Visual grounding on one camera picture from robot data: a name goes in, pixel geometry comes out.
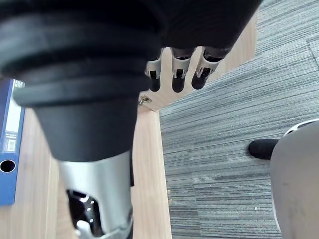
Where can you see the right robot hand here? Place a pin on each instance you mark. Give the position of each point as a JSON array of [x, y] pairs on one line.
[[99, 74]]

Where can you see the metal cabinet key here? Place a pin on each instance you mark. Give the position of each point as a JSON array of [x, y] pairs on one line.
[[144, 100]]

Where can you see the light wooden cabinet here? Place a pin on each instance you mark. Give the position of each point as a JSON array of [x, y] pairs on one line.
[[149, 159]]

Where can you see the blue file folder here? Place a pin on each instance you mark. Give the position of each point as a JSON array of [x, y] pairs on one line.
[[10, 139]]

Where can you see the dark robot foot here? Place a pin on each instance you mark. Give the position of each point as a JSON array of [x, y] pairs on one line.
[[261, 149]]

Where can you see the silver robot leg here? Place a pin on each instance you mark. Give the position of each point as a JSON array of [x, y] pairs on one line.
[[296, 184]]

